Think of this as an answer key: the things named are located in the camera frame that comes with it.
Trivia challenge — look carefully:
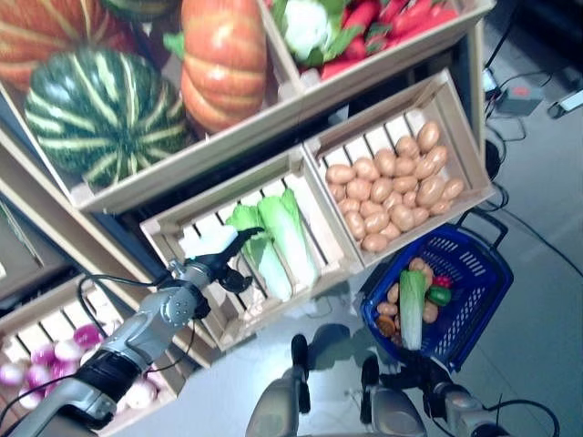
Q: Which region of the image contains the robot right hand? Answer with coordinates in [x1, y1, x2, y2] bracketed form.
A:
[380, 349, 456, 393]

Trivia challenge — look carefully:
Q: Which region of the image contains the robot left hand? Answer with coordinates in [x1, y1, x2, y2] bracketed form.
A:
[179, 226, 266, 294]

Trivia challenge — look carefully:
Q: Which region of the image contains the blue plastic shopping basket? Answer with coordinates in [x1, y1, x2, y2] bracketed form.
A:
[359, 222, 515, 372]

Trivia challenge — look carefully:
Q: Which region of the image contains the napa cabbage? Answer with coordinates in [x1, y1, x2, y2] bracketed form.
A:
[257, 188, 319, 289]
[225, 204, 293, 302]
[398, 269, 427, 351]

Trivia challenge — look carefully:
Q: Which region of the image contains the green bell pepper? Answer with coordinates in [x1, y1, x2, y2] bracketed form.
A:
[426, 285, 454, 308]

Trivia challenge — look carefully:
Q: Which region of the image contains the wooden display shelf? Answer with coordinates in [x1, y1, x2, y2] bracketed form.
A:
[0, 0, 498, 292]

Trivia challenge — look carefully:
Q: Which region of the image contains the robot left leg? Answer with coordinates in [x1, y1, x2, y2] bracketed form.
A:
[245, 333, 312, 437]

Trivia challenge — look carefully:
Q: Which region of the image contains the purple onion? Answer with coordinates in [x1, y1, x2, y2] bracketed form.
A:
[124, 381, 159, 412]
[26, 364, 52, 389]
[0, 362, 26, 386]
[72, 324, 104, 348]
[17, 386, 45, 412]
[30, 342, 56, 368]
[54, 340, 84, 363]

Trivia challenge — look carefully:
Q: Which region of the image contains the green striped pumpkin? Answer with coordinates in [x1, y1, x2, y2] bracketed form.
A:
[24, 46, 193, 189]

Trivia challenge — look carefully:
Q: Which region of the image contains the tall orange pumpkin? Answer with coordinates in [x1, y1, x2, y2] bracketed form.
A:
[180, 0, 268, 135]

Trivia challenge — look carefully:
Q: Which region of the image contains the white cauliflower with leaves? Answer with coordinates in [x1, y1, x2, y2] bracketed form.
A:
[271, 0, 365, 67]

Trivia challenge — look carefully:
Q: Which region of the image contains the dark green pumpkin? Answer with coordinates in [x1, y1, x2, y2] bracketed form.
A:
[99, 0, 179, 23]

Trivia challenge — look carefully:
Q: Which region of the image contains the grey box with red top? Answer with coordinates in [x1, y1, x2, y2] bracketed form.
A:
[493, 83, 546, 116]

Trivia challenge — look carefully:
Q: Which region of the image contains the flat orange red pumpkin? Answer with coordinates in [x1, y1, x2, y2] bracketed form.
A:
[0, 0, 138, 93]

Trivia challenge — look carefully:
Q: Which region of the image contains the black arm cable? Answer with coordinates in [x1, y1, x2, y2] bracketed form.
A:
[77, 272, 201, 329]

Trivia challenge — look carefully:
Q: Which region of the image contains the black basket handle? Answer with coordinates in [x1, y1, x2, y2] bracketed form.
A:
[455, 209, 509, 249]

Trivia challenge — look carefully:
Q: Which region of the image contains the black floor cable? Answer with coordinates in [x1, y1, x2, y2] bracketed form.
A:
[482, 0, 526, 70]
[494, 181, 583, 259]

